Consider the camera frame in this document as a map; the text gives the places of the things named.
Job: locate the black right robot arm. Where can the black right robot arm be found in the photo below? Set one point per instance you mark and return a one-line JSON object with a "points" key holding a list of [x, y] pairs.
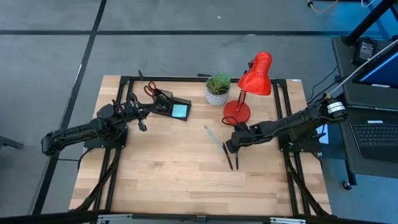
{"points": [[295, 121]]}

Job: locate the teal pencil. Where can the teal pencil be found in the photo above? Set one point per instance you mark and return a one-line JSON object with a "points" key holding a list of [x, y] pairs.
{"points": [[214, 138]]}

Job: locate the black rig crossbar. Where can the black rig crossbar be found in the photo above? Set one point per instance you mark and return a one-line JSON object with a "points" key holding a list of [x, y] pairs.
{"points": [[186, 217]]}

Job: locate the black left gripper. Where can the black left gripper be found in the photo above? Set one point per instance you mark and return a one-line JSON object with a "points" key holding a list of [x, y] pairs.
{"points": [[132, 110]]}

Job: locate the black caster wheel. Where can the black caster wheel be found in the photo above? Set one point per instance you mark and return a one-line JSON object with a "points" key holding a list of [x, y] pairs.
{"points": [[347, 185]]}

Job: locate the plain black pen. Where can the plain black pen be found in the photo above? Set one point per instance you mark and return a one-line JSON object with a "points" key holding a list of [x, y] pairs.
{"points": [[228, 158], [237, 161]]}

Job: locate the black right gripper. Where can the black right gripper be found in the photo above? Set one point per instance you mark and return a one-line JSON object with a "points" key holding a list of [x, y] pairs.
{"points": [[242, 135]]}

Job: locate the black mesh desk organizer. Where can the black mesh desk organizer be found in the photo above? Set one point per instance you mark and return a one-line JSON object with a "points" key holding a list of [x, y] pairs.
{"points": [[164, 112]]}

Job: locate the black laptop keyboard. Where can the black laptop keyboard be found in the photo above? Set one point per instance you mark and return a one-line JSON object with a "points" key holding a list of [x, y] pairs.
{"points": [[376, 137]]}

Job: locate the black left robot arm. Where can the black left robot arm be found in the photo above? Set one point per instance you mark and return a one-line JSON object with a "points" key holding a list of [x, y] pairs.
{"points": [[77, 132]]}

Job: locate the potted plant in patterned pot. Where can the potted plant in patterned pot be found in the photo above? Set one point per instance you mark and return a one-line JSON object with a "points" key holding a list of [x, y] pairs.
{"points": [[217, 90]]}

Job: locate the black power adapter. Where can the black power adapter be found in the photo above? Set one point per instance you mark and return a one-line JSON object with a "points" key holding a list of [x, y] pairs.
{"points": [[365, 49]]}

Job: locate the black side desk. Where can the black side desk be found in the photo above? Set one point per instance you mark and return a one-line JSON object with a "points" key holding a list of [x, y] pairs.
{"points": [[373, 99]]}

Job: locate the monitor with blue screen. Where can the monitor with blue screen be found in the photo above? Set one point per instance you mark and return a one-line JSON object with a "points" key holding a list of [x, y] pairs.
{"points": [[382, 71]]}

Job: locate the teal sticky note pad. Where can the teal sticky note pad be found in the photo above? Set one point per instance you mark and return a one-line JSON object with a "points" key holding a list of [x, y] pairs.
{"points": [[179, 111]]}

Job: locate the black upright pole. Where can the black upright pole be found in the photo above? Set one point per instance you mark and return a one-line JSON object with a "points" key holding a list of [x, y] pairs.
{"points": [[370, 21]]}

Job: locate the black aluminium table frame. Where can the black aluminium table frame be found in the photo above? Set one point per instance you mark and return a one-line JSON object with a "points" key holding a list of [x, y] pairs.
{"points": [[202, 79]]}

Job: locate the red desk lamp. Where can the red desk lamp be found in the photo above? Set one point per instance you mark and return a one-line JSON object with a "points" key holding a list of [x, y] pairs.
{"points": [[255, 81]]}

